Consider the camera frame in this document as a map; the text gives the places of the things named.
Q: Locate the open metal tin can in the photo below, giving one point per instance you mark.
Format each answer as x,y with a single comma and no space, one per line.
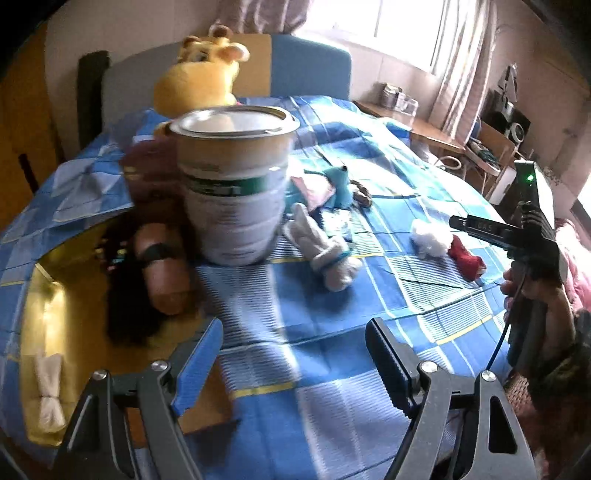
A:
231,207

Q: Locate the yellow giraffe plush toy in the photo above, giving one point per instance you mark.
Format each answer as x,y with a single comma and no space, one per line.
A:
198,83

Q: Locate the wooden wardrobe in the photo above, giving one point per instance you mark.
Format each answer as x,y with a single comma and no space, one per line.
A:
23,138

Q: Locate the teal plush toy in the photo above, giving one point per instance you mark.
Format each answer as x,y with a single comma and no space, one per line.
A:
339,189

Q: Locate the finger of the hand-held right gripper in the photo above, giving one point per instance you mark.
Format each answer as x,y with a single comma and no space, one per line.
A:
480,229

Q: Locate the blue and tan headboard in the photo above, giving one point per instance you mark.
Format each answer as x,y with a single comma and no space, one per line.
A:
304,69

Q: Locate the red plush toy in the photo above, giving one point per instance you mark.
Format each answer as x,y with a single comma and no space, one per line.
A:
466,261

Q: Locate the white rabbit plush toy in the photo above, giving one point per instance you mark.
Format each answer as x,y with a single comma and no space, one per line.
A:
328,263

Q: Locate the wooden desk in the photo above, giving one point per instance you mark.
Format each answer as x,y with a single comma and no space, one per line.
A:
425,127

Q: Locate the white tied cloth bow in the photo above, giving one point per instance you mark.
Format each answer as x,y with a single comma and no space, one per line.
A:
48,392

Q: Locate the blue checkered bed sheet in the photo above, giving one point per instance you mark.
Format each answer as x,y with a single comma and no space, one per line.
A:
323,314

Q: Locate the bright window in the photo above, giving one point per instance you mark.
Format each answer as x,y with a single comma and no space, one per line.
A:
378,27

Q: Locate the yellow tray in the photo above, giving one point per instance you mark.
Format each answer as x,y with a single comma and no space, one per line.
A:
78,300

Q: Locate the clear containers on desk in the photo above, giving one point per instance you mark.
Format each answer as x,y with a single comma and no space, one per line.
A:
399,99

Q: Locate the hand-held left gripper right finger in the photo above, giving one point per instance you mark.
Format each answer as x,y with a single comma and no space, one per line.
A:
392,369

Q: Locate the blue and white patterned cloth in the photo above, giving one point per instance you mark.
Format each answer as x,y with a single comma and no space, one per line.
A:
334,221

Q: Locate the white fluffy toy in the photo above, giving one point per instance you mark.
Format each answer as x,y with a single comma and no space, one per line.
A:
431,240

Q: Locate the black stereo speaker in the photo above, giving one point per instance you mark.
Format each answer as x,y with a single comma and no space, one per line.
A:
508,122

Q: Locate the pink cloth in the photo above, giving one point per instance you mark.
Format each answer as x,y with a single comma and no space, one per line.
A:
314,189

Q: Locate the pink clothing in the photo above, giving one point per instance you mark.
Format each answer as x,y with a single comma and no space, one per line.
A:
575,267

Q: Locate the brown doll with black hair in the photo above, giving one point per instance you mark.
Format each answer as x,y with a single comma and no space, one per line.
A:
161,277

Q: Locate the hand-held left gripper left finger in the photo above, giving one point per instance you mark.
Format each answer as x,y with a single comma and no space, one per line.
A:
198,364

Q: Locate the wooden shelf unit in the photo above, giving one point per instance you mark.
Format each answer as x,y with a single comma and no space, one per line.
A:
494,147

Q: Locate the person's right hand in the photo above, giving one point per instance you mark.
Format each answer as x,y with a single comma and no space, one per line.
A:
561,314

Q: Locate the brown braided toy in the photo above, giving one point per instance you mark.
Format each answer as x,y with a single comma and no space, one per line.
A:
360,191

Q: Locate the maroon box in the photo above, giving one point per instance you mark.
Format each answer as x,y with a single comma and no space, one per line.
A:
152,175

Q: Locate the pale striped curtain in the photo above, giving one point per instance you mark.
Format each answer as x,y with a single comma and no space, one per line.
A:
258,16
461,69

